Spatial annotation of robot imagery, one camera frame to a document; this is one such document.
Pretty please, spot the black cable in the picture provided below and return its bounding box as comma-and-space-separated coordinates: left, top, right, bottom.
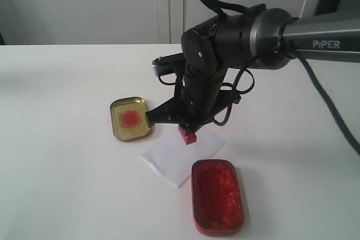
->
159, 0, 360, 156

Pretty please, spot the gold tin lid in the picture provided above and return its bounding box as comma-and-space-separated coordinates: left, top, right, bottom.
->
110, 97, 152, 142

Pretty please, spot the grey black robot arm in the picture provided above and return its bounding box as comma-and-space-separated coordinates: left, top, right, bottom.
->
146, 8, 359, 132

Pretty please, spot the white paper sheet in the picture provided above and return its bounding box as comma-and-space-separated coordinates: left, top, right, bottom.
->
141, 128, 225, 188

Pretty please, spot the red stamp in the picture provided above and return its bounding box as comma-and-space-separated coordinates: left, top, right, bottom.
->
178, 125, 197, 145

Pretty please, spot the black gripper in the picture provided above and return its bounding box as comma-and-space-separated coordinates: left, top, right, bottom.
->
146, 67, 241, 132

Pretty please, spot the white cabinet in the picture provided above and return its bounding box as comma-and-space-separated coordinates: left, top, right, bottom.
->
1, 0, 318, 45

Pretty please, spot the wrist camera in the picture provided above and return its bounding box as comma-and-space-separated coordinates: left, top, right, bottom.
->
152, 53, 186, 76

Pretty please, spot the red ink tin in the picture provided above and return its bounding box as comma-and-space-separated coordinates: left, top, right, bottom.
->
191, 159, 245, 237

